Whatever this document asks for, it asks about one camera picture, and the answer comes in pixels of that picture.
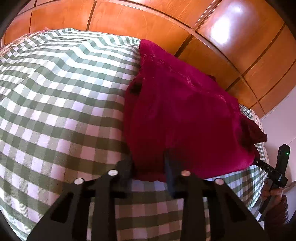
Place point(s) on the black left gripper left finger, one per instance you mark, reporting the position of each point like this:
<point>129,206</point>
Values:
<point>86,209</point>

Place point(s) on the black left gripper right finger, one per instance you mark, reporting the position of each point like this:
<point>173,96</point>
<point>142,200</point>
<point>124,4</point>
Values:
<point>207,198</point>

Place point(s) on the red knit sweater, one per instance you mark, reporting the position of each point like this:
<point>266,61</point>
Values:
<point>174,112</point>

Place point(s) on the person's right hand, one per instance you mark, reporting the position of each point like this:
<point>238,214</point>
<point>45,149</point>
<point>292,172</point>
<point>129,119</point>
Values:
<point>268,191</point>

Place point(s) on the green white checkered bedsheet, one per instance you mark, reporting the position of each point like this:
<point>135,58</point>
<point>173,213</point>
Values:
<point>62,95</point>

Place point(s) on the wooden wardrobe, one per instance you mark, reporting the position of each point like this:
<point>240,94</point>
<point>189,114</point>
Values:
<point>246,45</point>

